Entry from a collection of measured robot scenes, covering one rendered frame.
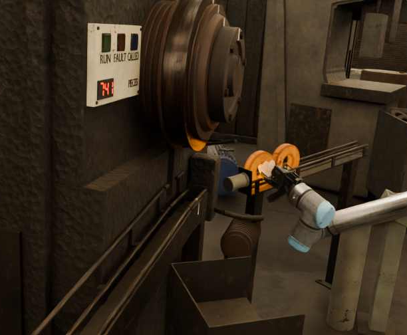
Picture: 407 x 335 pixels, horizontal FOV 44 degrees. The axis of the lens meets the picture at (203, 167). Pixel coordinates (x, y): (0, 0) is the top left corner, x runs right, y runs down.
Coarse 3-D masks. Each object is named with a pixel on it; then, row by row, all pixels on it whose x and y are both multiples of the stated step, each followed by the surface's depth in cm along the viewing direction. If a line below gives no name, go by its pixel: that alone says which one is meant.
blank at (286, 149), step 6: (282, 144) 213; (288, 144) 213; (276, 150) 211; (282, 150) 210; (288, 150) 213; (294, 150) 215; (276, 156) 210; (282, 156) 211; (288, 156) 218; (294, 156) 216; (276, 162) 210; (282, 162) 212; (288, 162) 219; (294, 162) 217; (288, 168) 217
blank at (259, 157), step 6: (252, 156) 202; (258, 156) 202; (264, 156) 204; (270, 156) 206; (246, 162) 202; (252, 162) 200; (258, 162) 203; (246, 168) 201; (252, 168) 201; (252, 174) 202; (252, 180) 203; (264, 186) 209
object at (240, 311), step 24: (192, 264) 119; (216, 264) 121; (240, 264) 123; (192, 288) 121; (216, 288) 123; (240, 288) 126; (168, 312) 119; (192, 312) 103; (216, 312) 120; (240, 312) 121
